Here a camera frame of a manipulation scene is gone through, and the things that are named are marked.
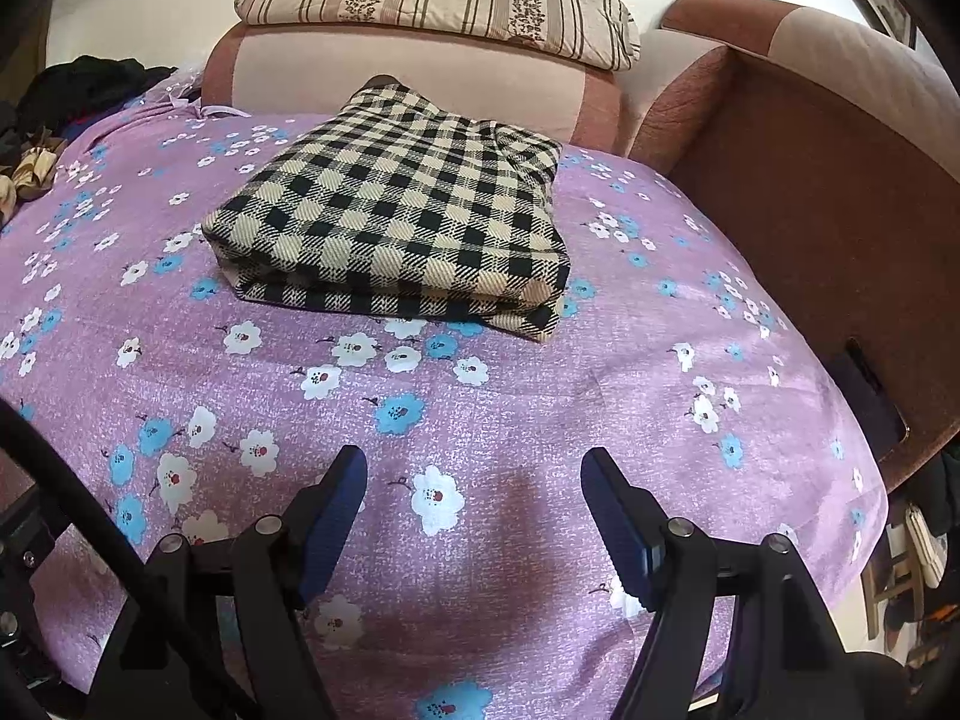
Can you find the pile of dark clothes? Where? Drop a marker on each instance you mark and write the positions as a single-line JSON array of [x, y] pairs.
[[82, 82]]

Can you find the dark hanging clothing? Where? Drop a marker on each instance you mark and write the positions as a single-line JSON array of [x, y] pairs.
[[937, 491]]

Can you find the black and cream checkered coat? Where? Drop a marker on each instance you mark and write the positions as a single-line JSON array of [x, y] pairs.
[[405, 217]]

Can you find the purple floral bedsheet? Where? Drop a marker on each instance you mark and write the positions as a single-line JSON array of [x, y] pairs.
[[450, 420]]

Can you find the brown and beige patterned blanket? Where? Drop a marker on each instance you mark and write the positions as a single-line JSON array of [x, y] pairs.
[[26, 176]]

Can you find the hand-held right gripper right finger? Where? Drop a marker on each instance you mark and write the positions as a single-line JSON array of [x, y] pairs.
[[611, 517]]

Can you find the wooden stool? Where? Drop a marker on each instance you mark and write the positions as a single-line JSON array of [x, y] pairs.
[[889, 589]]

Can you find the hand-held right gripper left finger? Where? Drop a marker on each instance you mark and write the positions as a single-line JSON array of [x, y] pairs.
[[337, 510]]

